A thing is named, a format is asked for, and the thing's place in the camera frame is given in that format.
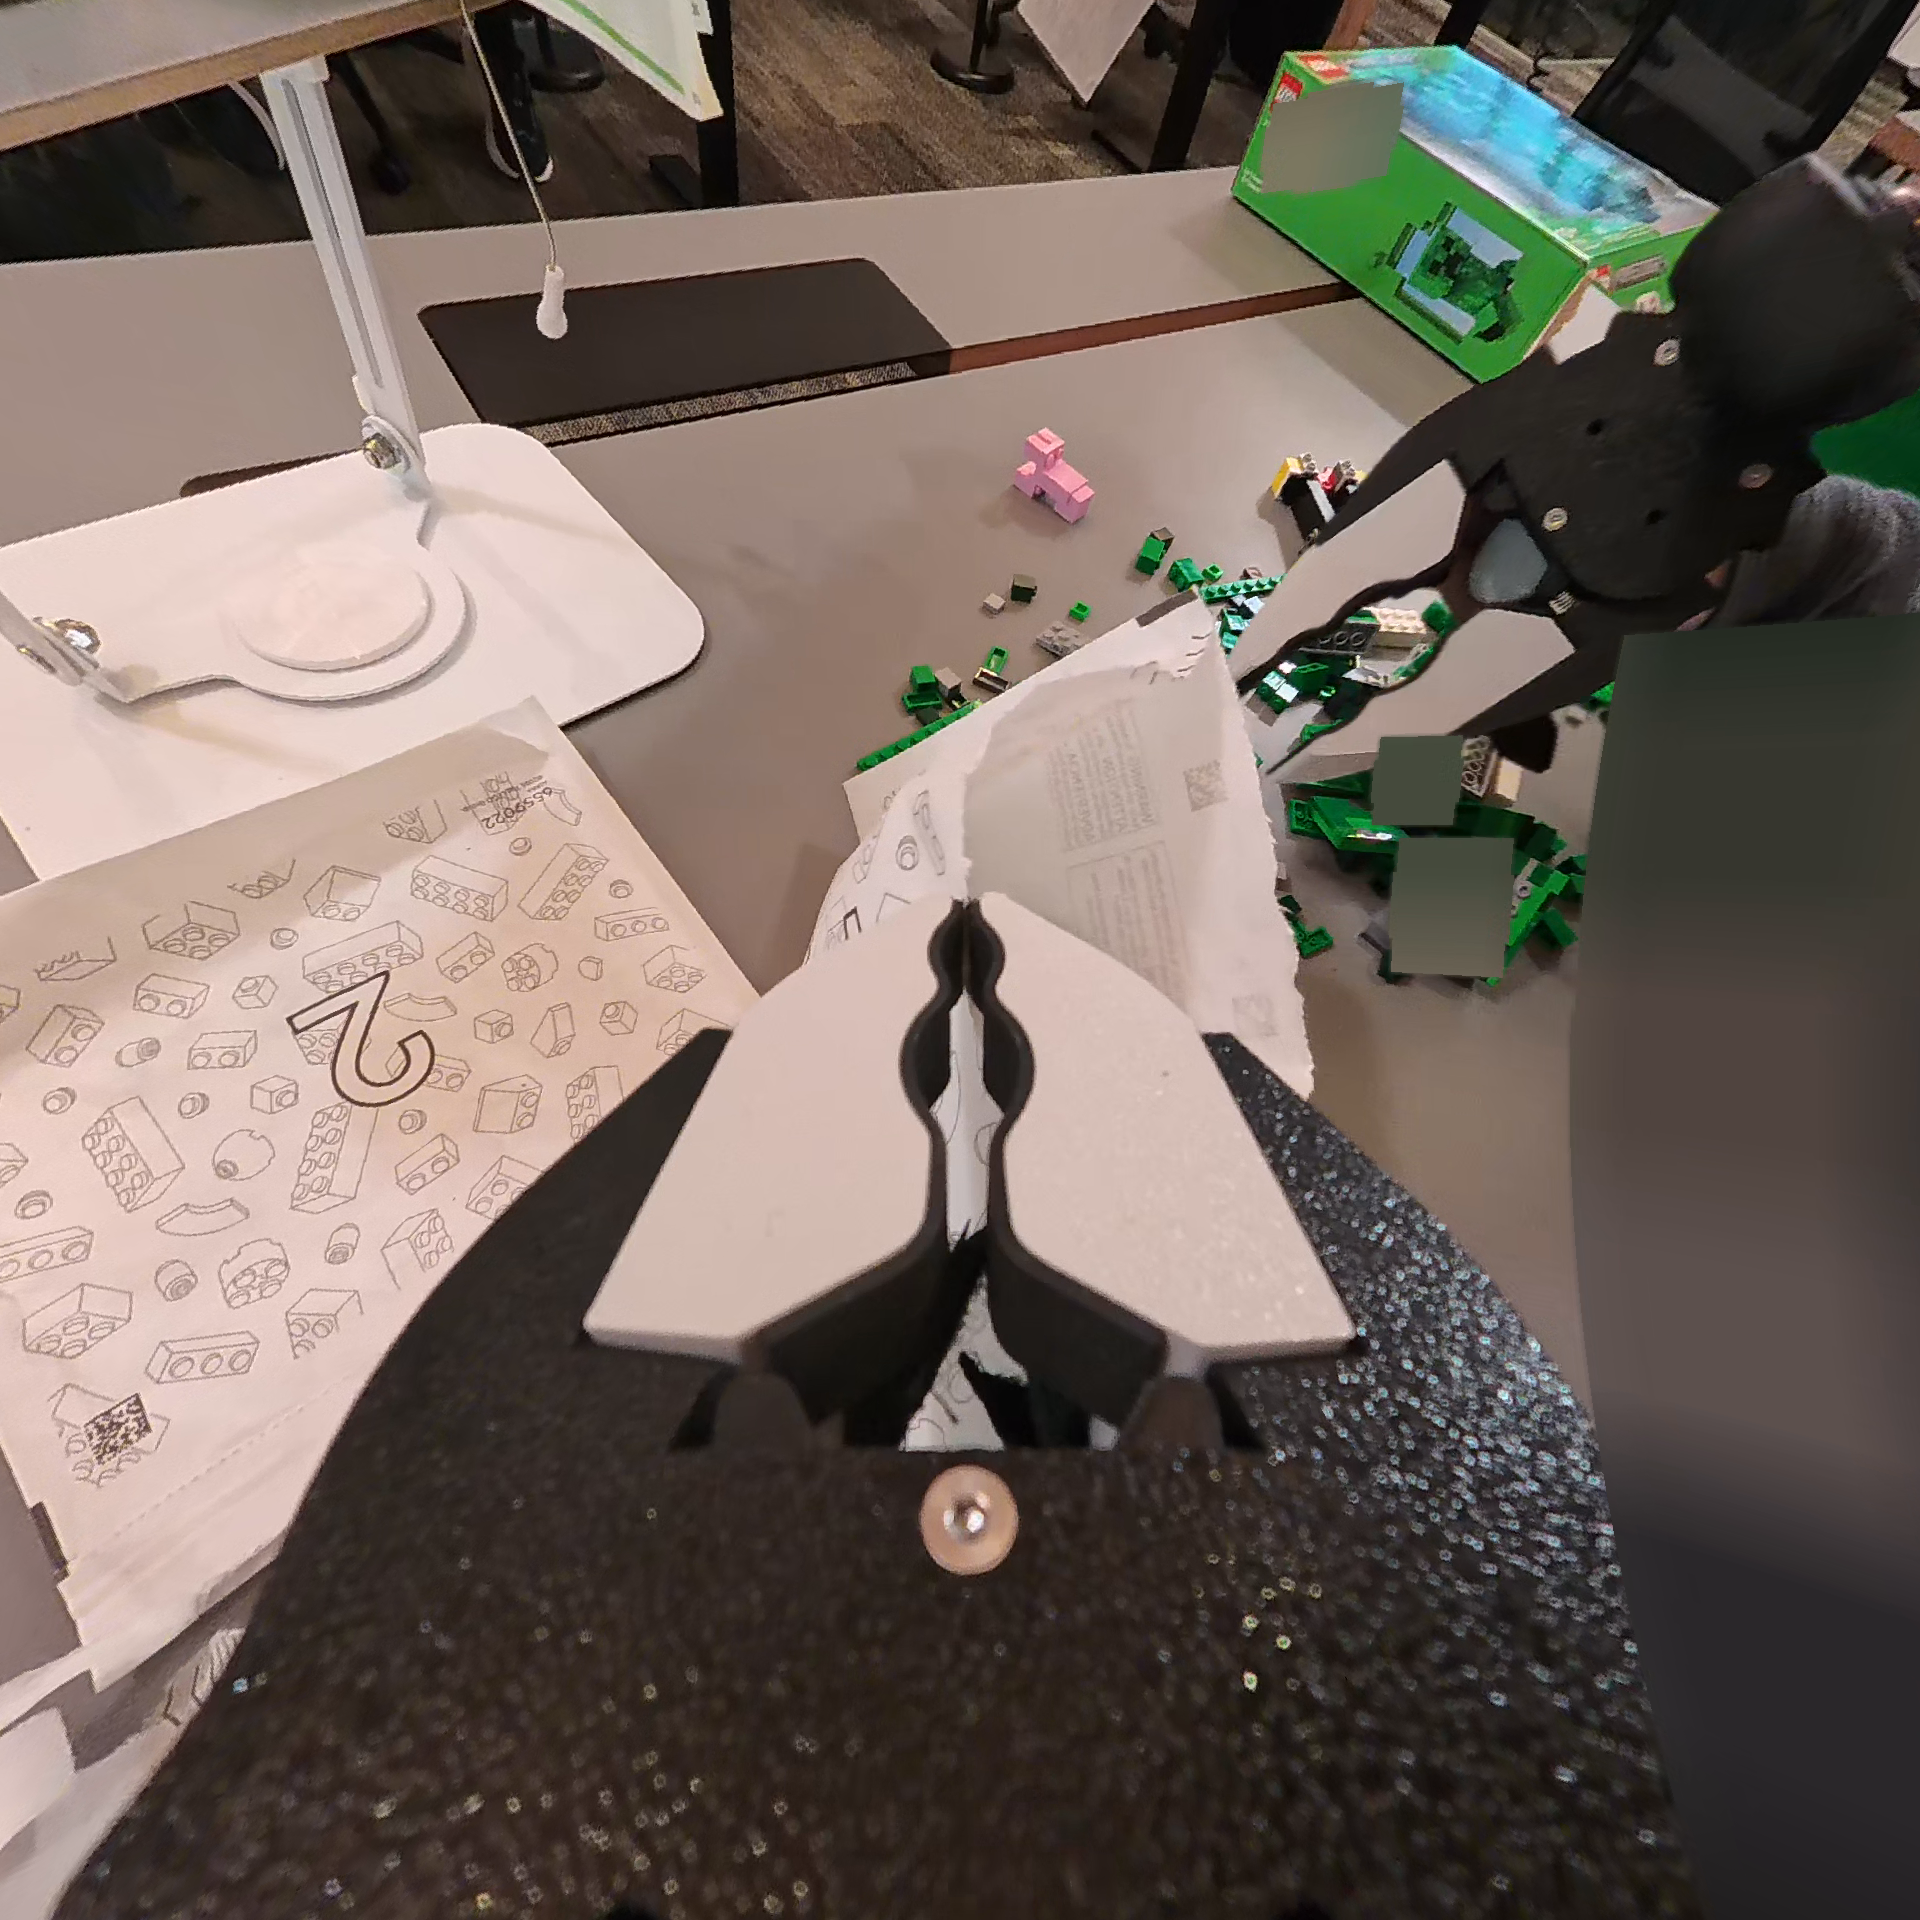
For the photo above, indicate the crumpled white paper bag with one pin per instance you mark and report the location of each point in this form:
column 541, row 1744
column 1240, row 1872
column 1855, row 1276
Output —
column 91, row 1770

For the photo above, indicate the green toy set box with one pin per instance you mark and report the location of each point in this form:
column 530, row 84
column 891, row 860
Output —
column 1440, row 194

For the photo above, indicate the neighbouring grey desk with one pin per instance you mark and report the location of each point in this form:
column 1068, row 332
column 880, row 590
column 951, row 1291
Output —
column 181, row 54

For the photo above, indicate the flat printed paper bag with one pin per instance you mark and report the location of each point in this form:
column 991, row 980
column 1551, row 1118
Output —
column 226, row 1200

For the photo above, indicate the torn printed paper bag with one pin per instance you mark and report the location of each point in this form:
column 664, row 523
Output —
column 1110, row 780

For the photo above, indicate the black office chair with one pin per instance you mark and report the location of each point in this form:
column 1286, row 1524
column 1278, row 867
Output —
column 1756, row 76

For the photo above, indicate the white lamp base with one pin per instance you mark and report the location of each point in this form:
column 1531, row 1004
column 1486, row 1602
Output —
column 495, row 570

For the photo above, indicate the green-edged white booklet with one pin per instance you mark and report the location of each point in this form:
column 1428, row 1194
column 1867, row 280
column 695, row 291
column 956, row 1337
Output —
column 645, row 43

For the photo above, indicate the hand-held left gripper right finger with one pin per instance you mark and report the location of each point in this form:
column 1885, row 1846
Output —
column 1171, row 1184

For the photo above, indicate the pink toy pig figure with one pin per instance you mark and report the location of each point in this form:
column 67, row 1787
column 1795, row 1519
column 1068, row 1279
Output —
column 1055, row 475

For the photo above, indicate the person's right forearm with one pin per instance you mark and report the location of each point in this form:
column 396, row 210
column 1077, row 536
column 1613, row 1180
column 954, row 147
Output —
column 1861, row 546

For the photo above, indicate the white paper sheet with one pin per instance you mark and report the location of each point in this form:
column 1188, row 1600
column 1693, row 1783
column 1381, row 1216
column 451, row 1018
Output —
column 1088, row 38

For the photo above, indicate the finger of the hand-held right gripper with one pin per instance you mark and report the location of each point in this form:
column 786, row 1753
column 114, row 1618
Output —
column 1440, row 480
column 1470, row 681

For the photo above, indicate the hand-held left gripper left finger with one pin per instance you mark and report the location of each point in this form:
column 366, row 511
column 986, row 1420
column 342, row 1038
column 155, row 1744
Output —
column 781, row 1171

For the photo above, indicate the pile of green toy bricks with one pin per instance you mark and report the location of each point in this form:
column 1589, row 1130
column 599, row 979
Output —
column 1336, row 819

